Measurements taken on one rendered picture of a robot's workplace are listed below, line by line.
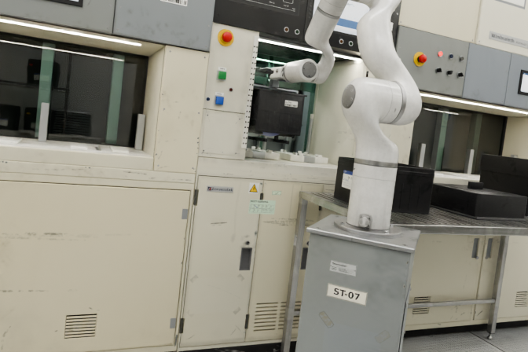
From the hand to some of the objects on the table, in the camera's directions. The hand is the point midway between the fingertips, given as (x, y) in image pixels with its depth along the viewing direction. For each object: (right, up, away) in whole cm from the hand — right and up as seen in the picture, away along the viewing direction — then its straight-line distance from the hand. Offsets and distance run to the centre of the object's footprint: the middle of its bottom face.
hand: (275, 75), depth 198 cm
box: (+118, -62, +19) cm, 135 cm away
